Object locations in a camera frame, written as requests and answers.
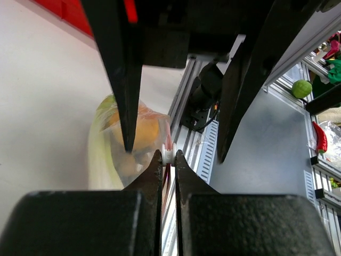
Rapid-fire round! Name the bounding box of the yellow potato toy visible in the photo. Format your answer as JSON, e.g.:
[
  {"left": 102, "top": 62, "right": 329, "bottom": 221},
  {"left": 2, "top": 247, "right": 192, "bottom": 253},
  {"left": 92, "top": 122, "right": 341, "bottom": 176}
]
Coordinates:
[{"left": 107, "top": 102, "right": 160, "bottom": 150}]

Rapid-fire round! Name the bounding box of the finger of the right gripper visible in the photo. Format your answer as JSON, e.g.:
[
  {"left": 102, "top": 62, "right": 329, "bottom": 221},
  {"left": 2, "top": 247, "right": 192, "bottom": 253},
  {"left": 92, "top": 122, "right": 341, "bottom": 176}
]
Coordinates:
[
  {"left": 217, "top": 1, "right": 321, "bottom": 163},
  {"left": 82, "top": 1, "right": 142, "bottom": 152}
]

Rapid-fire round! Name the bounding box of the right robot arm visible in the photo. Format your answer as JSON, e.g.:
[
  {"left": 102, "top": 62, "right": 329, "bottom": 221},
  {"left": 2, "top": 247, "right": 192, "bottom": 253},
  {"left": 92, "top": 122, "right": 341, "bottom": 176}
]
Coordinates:
[{"left": 82, "top": 1, "right": 322, "bottom": 162}]

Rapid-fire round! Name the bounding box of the green lime toy background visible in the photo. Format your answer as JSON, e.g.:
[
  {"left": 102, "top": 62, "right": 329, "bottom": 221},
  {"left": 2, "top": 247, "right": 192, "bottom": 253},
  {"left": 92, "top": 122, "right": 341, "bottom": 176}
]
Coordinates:
[{"left": 291, "top": 79, "right": 312, "bottom": 99}]

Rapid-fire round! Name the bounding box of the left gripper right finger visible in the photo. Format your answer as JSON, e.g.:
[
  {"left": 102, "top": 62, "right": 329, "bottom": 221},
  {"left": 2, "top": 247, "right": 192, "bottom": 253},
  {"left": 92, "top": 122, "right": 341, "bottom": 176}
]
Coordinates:
[{"left": 174, "top": 151, "right": 335, "bottom": 255}]

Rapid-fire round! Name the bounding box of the white slotted cable duct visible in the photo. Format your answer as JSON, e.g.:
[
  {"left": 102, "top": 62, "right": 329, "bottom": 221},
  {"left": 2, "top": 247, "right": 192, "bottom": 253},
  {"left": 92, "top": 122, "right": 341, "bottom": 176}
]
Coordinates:
[{"left": 197, "top": 121, "right": 218, "bottom": 183}]

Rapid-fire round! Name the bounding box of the red chili pepper toy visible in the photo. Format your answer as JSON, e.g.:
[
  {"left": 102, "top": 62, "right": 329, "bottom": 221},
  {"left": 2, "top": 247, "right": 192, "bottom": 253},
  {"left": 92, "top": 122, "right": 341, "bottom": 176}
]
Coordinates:
[{"left": 312, "top": 121, "right": 328, "bottom": 154}]

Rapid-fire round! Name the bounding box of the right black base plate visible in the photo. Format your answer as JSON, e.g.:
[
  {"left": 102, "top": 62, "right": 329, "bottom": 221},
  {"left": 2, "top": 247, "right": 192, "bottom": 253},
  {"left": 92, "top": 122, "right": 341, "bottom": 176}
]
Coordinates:
[{"left": 180, "top": 102, "right": 220, "bottom": 133}]

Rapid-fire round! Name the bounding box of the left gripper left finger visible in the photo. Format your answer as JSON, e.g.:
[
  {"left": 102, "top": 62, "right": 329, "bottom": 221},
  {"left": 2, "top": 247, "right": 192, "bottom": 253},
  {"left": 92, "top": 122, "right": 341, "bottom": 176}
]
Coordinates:
[{"left": 1, "top": 151, "right": 163, "bottom": 255}]

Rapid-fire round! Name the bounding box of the aluminium shelf frame background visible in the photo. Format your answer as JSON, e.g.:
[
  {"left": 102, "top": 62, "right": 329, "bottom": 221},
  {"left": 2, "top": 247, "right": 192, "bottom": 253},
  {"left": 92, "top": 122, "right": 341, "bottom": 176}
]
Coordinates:
[{"left": 263, "top": 8, "right": 340, "bottom": 255}]

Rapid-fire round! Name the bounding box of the clear zip top bag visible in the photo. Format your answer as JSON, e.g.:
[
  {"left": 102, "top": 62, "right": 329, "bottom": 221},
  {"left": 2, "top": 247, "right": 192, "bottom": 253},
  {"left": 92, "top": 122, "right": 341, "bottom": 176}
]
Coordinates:
[{"left": 87, "top": 94, "right": 172, "bottom": 190}]

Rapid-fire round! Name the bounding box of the red plastic bin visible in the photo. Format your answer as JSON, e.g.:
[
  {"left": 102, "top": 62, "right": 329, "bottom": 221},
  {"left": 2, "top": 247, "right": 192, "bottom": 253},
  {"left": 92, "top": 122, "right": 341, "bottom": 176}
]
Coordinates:
[{"left": 32, "top": 0, "right": 97, "bottom": 49}]

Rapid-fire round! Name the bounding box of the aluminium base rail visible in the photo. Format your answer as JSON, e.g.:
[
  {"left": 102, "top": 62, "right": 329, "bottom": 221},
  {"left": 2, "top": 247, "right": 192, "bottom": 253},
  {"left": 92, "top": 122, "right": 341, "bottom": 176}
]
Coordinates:
[{"left": 161, "top": 59, "right": 218, "bottom": 255}]

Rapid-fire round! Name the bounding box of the white green leek toy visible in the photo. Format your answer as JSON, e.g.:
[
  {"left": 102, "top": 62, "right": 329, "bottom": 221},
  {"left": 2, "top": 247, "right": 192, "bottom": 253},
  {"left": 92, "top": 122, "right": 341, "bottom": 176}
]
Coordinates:
[{"left": 87, "top": 94, "right": 124, "bottom": 190}]

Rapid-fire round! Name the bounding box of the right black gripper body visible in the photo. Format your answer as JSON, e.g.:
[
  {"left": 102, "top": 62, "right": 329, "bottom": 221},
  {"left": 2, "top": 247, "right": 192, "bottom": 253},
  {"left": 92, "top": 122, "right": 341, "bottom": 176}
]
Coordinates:
[{"left": 134, "top": 1, "right": 273, "bottom": 69}]

